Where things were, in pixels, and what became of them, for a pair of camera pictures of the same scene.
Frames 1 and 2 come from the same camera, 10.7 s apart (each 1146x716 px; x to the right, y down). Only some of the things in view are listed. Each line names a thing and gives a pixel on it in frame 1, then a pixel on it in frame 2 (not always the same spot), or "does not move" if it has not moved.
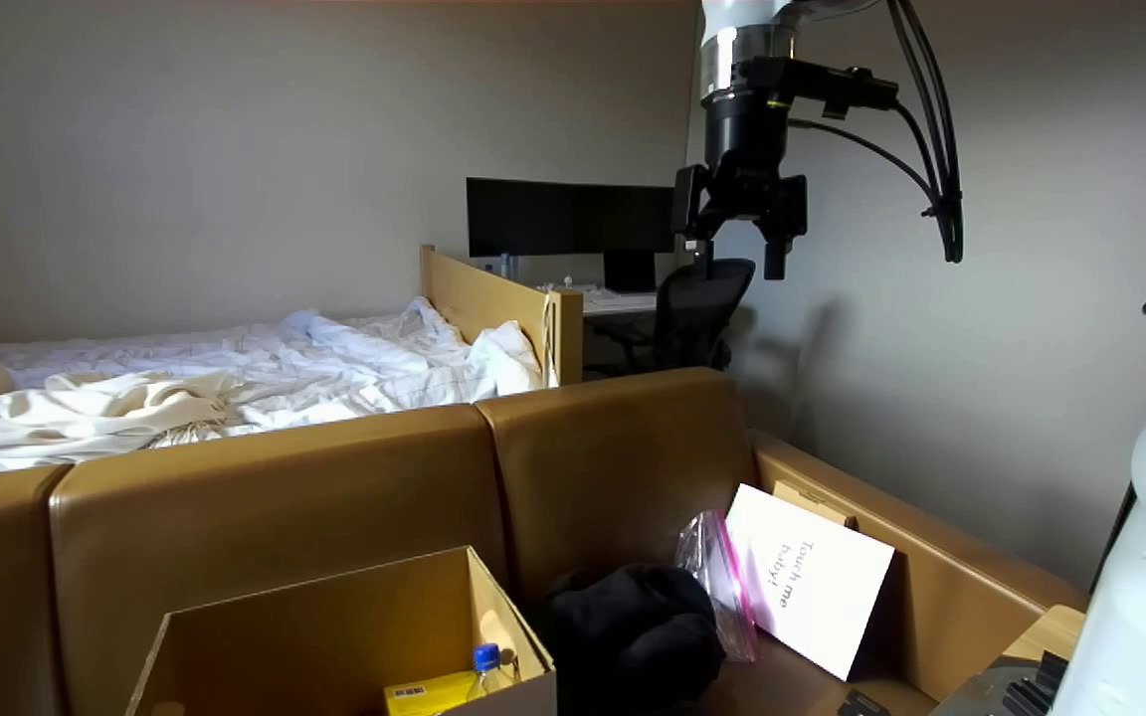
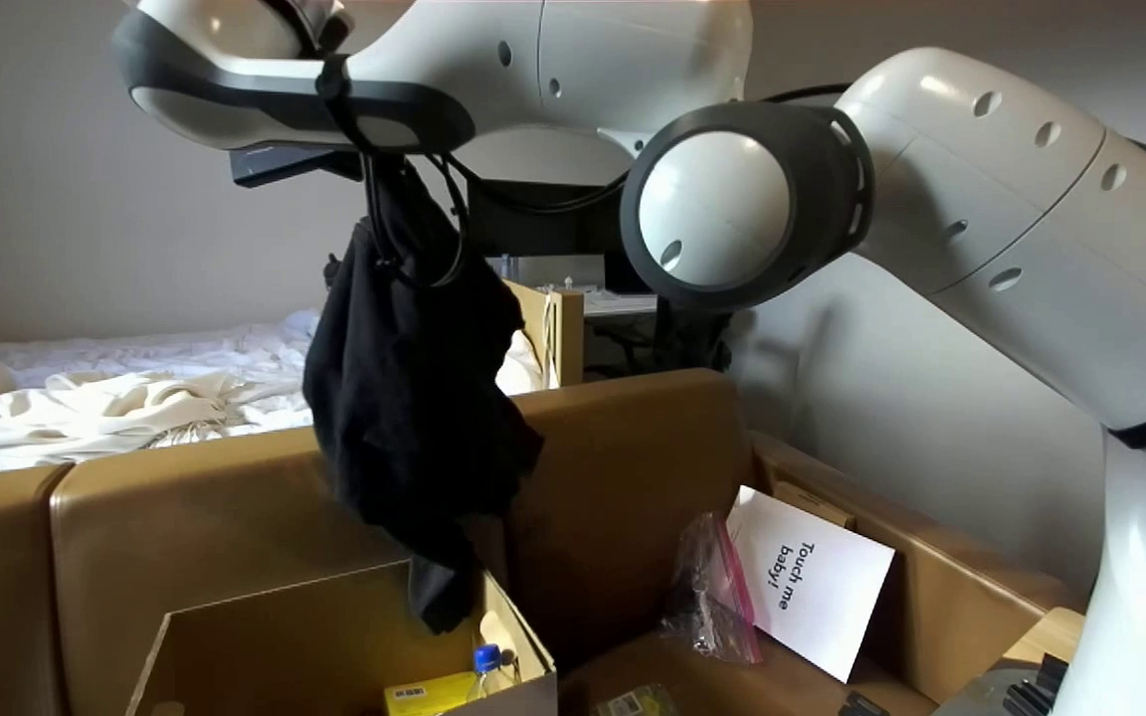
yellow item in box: x=432 y=692 does not move
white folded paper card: x=817 y=581 does not move
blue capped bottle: x=488 y=658 does not move
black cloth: x=635 y=640 to x=419 y=379
